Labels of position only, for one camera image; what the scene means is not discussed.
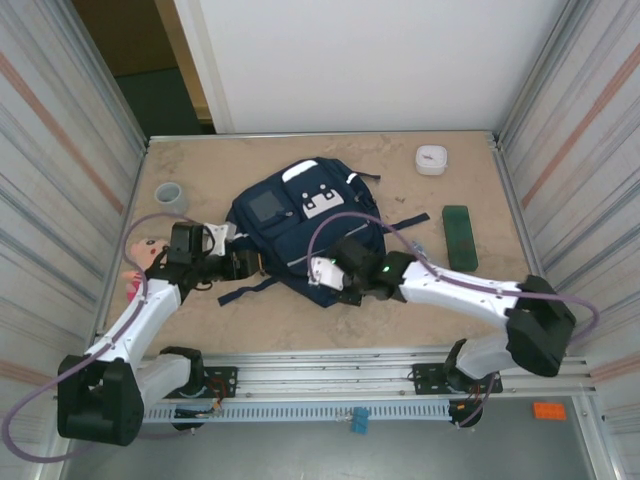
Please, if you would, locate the navy blue backpack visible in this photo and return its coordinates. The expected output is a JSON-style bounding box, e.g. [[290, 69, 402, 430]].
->
[[217, 156, 431, 310]]

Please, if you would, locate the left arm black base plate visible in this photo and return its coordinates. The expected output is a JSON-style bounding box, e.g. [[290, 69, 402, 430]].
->
[[202, 366, 239, 400]]

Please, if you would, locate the orange toy brick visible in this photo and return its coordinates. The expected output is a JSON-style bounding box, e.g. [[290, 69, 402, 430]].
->
[[532, 402, 568, 421]]

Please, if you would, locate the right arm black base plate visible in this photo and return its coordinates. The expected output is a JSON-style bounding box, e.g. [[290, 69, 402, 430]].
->
[[409, 363, 451, 396]]

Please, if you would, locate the grey plastic cup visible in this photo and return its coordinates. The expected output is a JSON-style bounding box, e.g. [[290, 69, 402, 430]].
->
[[154, 182, 190, 216]]

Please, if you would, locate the pink plush doll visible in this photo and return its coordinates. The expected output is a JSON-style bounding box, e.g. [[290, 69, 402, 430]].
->
[[123, 237, 171, 304]]

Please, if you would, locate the aluminium frame post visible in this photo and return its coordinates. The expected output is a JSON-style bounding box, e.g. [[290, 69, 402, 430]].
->
[[62, 0, 151, 156], [497, 0, 579, 146]]

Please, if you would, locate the green pencil case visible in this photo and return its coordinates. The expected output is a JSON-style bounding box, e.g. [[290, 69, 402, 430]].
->
[[442, 203, 480, 272]]

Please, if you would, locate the aluminium mounting rail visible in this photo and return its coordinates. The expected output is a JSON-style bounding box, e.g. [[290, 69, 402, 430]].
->
[[199, 349, 599, 401]]

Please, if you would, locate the white slotted cable duct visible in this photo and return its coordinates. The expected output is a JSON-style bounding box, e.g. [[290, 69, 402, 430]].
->
[[142, 402, 451, 424]]

